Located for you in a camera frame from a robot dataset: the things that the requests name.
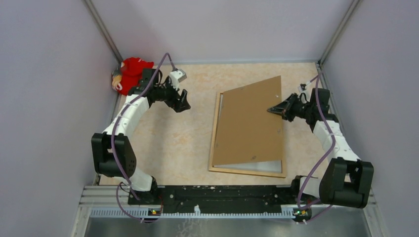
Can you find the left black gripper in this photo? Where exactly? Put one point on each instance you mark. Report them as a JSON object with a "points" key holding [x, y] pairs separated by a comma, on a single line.
{"points": [[178, 107]]}

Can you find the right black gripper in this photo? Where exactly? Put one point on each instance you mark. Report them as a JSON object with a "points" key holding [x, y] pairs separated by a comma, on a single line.
{"points": [[284, 108]]}

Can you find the brown cardboard backing board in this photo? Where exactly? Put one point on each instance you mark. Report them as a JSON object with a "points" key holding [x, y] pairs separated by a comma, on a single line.
{"points": [[246, 132]]}

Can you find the plant window photo print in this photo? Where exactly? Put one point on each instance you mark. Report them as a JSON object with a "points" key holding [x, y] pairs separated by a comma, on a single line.
{"points": [[267, 166]]}

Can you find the wooden picture frame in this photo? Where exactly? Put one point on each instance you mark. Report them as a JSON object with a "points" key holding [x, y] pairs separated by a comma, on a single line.
{"points": [[211, 168]]}

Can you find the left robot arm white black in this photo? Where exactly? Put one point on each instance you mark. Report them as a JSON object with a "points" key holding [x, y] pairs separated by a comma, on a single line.
{"points": [[113, 154]]}

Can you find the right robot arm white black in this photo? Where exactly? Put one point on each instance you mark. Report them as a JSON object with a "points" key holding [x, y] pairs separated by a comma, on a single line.
{"points": [[340, 177]]}

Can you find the red cloth doll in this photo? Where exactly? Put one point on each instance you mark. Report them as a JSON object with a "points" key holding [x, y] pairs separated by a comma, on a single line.
{"points": [[128, 74]]}

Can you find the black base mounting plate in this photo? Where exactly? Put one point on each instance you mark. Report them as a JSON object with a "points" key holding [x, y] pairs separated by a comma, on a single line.
{"points": [[218, 199]]}

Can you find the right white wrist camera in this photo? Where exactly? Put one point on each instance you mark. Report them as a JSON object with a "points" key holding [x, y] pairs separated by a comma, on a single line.
{"points": [[304, 87]]}

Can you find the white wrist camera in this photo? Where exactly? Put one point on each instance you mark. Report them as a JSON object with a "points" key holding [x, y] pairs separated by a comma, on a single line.
{"points": [[304, 87], [176, 77]]}

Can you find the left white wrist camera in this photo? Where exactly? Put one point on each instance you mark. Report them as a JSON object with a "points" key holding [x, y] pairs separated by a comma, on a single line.
{"points": [[176, 77]]}

